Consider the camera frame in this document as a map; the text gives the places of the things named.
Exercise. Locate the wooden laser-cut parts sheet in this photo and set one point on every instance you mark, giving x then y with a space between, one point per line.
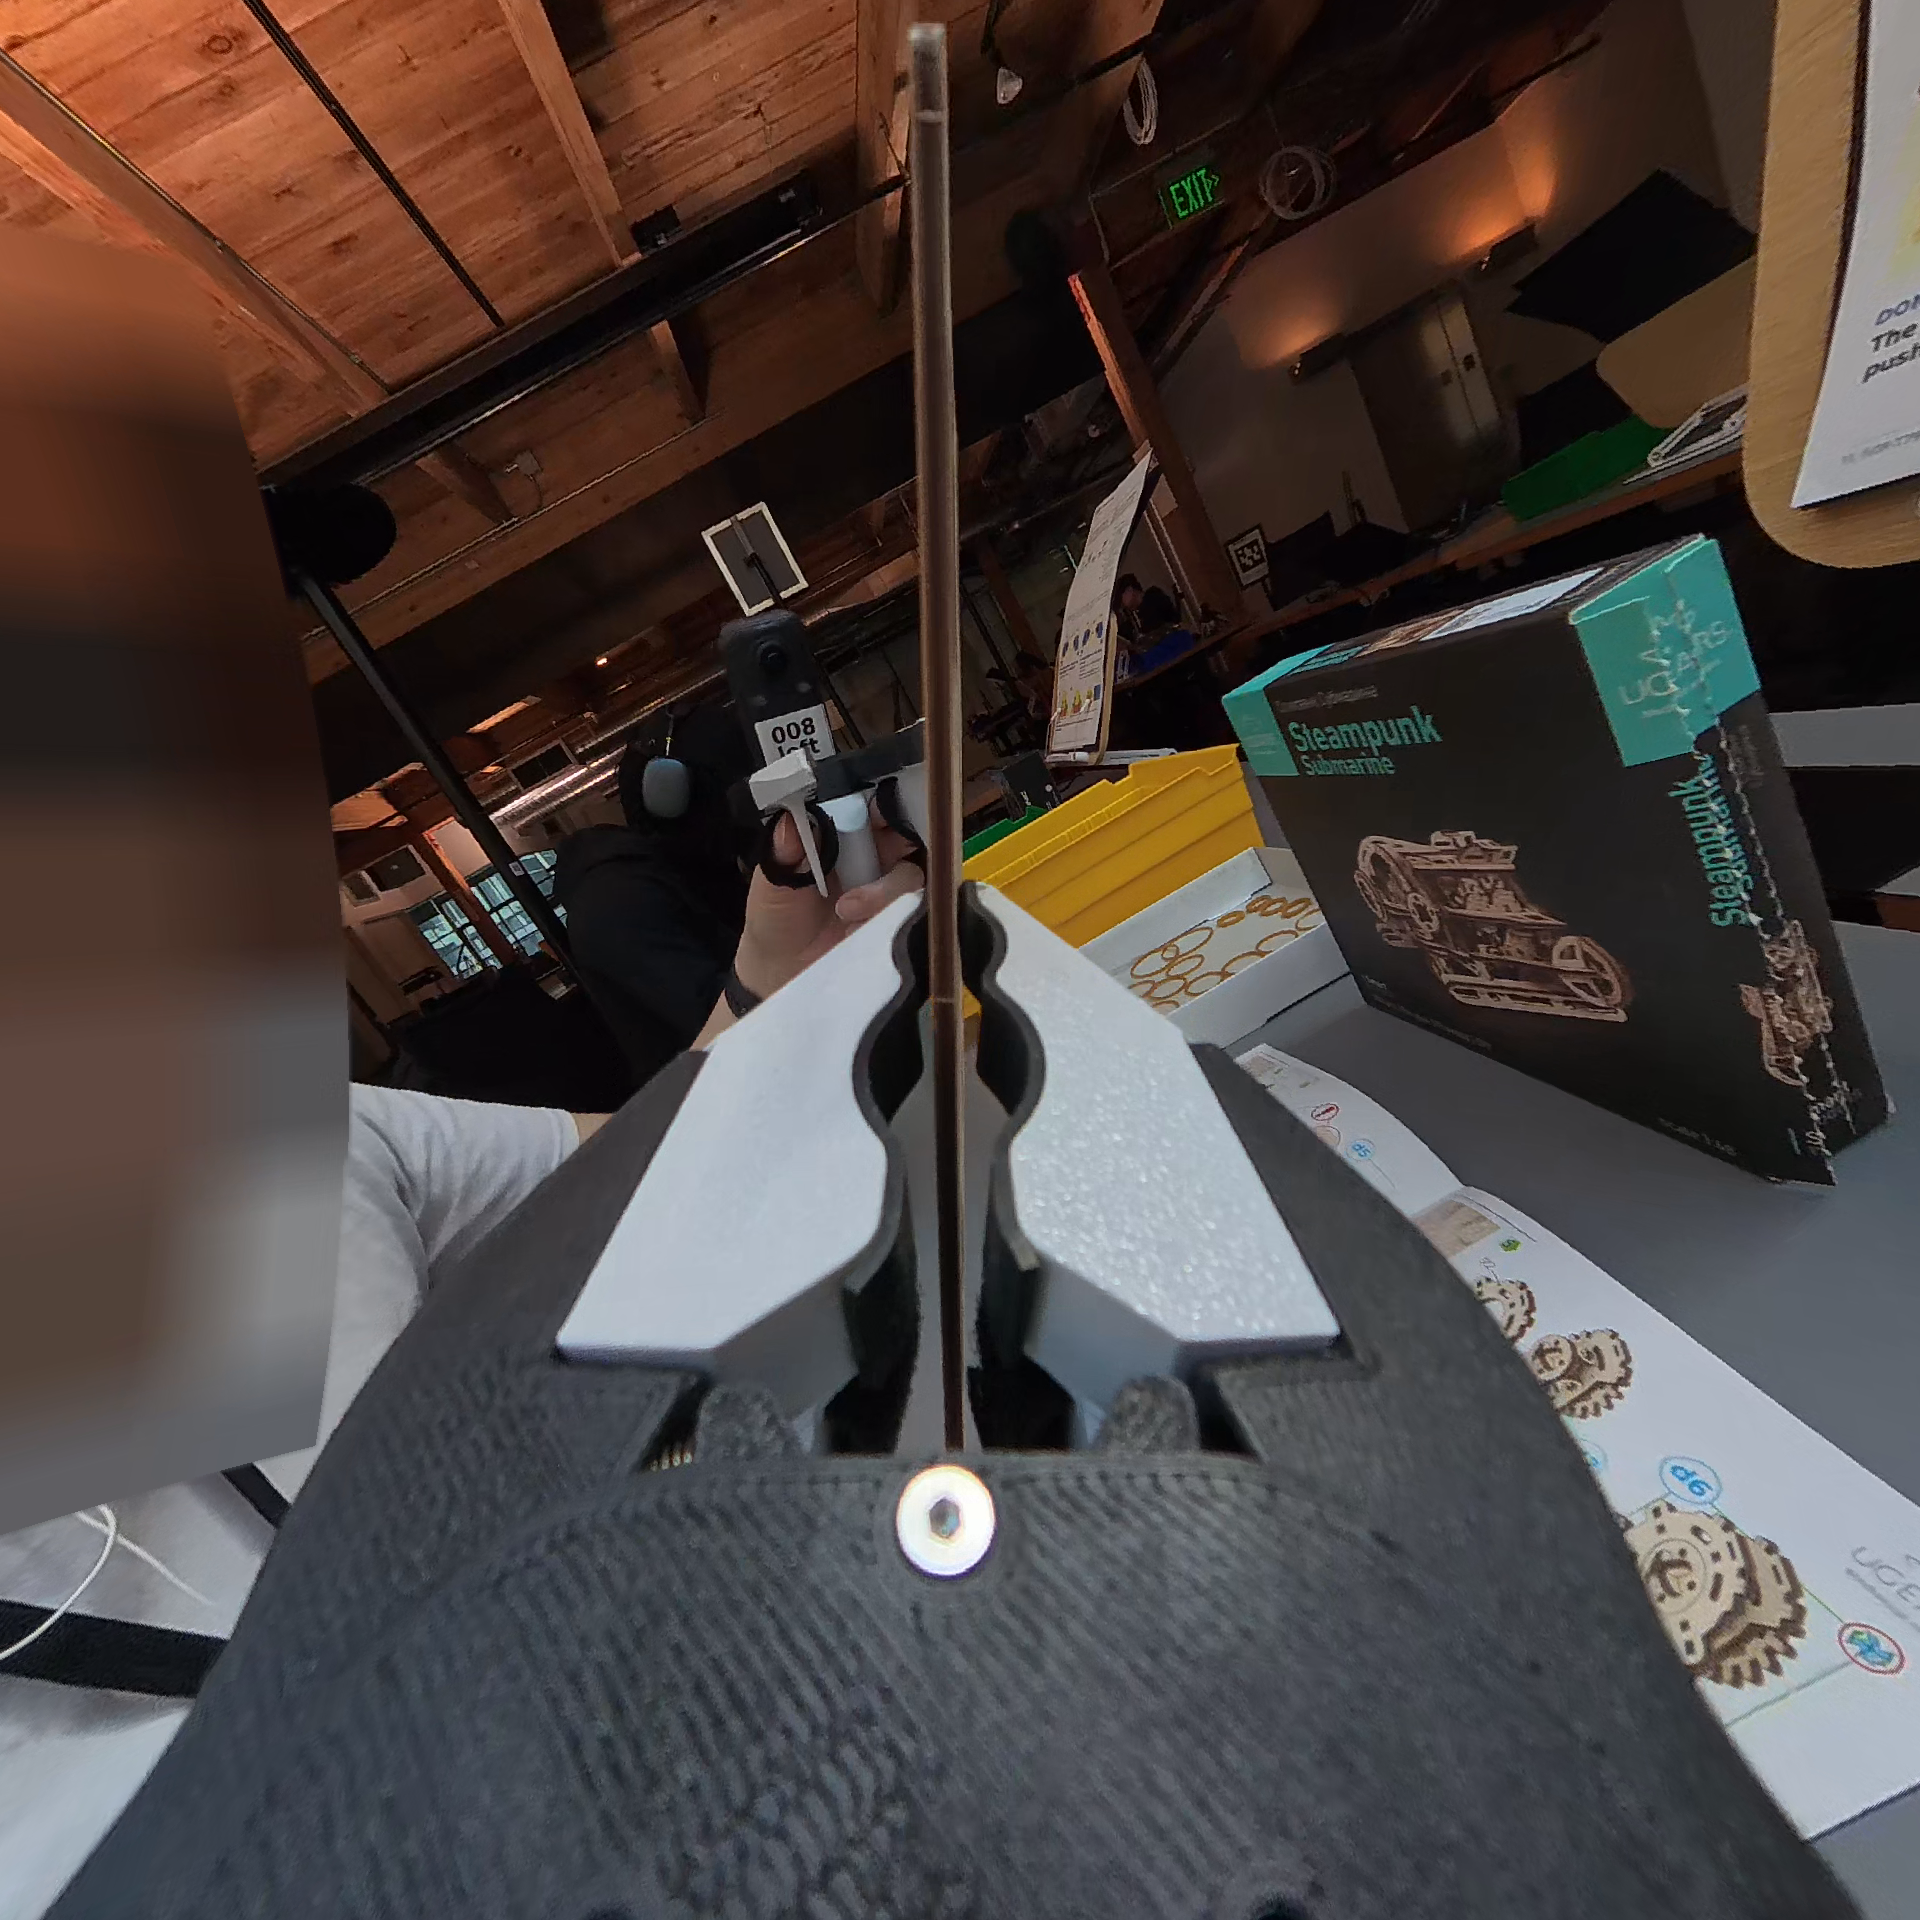
937 600

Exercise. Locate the white instruction booklet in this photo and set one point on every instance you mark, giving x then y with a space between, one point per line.
1650 1425

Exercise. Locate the yellow plastic bin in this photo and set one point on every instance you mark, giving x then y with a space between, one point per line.
1141 840

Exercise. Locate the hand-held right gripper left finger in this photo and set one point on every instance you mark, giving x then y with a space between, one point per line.
720 1230

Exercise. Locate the paper sign on stand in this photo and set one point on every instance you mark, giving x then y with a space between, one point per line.
1095 600

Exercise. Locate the green plastic bin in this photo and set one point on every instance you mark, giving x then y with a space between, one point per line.
1583 473

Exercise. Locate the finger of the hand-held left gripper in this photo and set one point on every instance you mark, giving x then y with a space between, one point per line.
782 786

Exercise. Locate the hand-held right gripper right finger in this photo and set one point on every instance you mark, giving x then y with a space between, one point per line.
1172 1200

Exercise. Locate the white box lid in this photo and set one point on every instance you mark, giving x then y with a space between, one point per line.
1290 978

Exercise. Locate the small white tag sign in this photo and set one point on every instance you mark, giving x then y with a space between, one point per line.
751 551

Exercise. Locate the green exit sign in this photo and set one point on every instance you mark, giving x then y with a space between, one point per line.
1194 194

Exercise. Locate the person's left hand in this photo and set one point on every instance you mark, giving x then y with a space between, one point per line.
797 937

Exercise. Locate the wooden board with paper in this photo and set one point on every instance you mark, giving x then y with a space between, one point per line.
1786 299

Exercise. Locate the black model kit box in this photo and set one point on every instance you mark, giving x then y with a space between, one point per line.
1501 901

